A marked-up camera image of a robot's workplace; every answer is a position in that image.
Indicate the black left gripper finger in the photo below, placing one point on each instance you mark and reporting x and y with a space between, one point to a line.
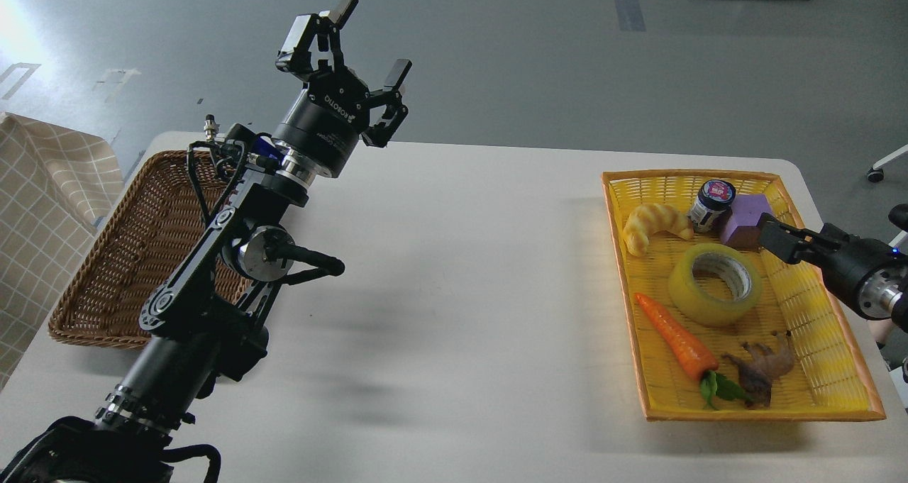
390 97
313 44

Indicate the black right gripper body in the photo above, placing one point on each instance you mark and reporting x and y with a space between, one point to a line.
864 275

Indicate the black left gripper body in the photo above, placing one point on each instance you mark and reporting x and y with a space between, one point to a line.
324 124

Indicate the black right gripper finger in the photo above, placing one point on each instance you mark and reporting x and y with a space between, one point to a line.
793 245

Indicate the yellow tape roll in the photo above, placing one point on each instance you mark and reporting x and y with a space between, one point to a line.
714 285

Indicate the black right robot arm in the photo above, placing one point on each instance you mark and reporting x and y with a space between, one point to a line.
867 275

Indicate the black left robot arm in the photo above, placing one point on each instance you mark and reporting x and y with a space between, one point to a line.
206 319

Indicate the purple foam block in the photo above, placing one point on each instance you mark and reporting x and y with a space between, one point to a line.
740 229

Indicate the white chair leg caster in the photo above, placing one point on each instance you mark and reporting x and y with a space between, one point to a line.
876 173

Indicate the small dark jar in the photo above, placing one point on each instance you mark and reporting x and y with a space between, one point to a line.
714 198

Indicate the yellow plastic basket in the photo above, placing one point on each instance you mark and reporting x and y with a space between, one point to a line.
728 334

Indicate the brown toy animal figure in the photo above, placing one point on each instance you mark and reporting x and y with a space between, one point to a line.
756 376

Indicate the toy croissant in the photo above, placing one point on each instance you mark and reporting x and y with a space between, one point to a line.
649 219

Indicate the toy carrot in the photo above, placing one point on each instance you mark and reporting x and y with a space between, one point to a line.
696 360

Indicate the brown wicker basket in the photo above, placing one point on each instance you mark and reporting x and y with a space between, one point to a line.
151 231

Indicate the beige checkered cloth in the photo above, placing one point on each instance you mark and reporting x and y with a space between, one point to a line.
56 185

